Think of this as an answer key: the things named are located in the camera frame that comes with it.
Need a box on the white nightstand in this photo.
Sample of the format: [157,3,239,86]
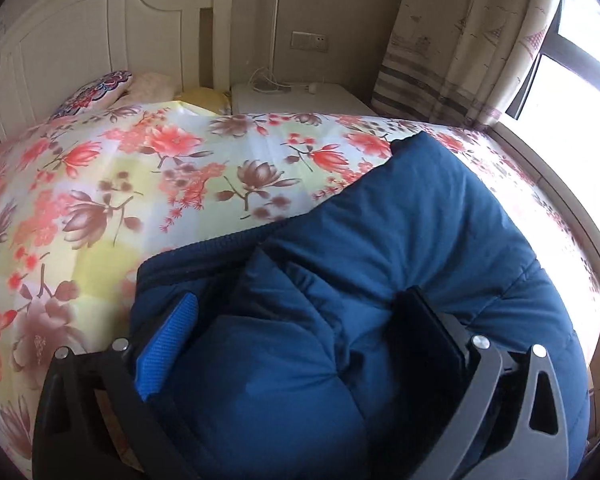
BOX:
[230,82,374,117]

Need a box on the floral bed sheet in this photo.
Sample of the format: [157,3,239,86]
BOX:
[0,102,600,480]

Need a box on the window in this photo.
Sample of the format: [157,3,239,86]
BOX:
[510,0,600,176]

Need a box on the yellow pillow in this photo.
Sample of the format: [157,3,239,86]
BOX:
[174,87,232,114]

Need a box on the silver lamp pole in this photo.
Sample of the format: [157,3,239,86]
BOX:
[271,0,281,87]

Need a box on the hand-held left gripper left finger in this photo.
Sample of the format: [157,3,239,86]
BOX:
[32,292,201,480]

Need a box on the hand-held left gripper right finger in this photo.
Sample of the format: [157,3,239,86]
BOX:
[392,285,571,480]

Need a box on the printed beige curtain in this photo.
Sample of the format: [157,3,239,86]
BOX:
[371,0,566,131]

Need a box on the white cable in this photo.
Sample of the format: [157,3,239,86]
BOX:
[249,66,319,96]

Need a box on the beige window sill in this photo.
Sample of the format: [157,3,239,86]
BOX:
[490,124,600,321]

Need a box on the blue down jacket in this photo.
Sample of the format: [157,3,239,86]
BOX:
[129,131,592,480]

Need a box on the white wooden headboard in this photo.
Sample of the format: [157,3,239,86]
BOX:
[0,0,234,146]

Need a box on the cream pillow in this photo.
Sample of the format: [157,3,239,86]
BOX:
[124,72,179,107]

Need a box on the patterned red blue cushion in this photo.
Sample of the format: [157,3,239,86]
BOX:
[49,70,134,121]

